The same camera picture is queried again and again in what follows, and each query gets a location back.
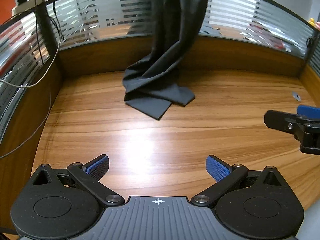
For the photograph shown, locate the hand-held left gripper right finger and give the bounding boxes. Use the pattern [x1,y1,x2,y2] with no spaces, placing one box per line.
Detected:
[190,155,287,208]

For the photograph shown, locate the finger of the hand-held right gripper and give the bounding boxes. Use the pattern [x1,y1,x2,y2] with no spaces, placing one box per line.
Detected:
[297,105,320,119]
[264,110,320,155]

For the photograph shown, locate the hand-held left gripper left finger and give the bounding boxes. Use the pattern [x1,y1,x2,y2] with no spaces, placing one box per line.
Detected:
[30,154,125,207]

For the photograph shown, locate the dark grey pants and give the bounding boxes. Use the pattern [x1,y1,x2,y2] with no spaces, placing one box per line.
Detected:
[122,0,210,120]

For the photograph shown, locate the red board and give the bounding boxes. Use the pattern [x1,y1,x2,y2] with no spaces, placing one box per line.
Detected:
[0,0,14,27]

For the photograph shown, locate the thin grey cable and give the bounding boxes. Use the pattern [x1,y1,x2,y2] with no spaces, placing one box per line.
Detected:
[0,91,52,159]

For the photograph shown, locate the black cable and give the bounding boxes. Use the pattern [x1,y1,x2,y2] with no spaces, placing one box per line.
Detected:
[34,0,64,65]

